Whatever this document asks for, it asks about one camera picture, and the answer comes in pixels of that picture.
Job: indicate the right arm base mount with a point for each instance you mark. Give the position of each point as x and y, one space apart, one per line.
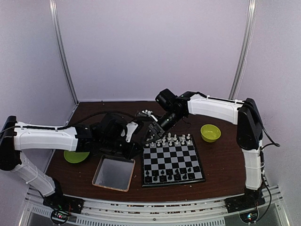
247 208

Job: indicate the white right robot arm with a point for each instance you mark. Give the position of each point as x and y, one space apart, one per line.
243 115

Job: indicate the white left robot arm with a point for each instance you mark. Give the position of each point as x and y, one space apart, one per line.
113 134

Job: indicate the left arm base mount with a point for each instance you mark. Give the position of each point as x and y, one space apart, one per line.
62 212

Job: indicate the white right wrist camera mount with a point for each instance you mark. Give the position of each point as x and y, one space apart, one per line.
148 113

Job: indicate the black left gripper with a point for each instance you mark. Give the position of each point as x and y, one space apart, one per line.
130 153

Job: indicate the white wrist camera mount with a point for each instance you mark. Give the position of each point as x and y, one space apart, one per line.
148 113
129 130

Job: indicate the black and grey chessboard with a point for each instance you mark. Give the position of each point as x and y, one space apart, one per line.
165 155

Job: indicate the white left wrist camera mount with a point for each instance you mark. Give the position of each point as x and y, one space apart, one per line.
129 130

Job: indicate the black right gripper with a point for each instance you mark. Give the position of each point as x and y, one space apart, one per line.
158 132

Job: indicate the right aluminium frame post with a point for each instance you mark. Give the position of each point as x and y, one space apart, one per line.
247 39

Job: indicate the aluminium front rail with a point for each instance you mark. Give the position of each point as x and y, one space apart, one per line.
207 212

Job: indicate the metal tray with wood rim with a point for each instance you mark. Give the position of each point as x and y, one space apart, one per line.
114 173

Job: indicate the green plate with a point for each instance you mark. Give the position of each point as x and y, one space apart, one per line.
75 157

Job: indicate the green bowl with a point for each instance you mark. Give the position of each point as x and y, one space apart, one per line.
210 133

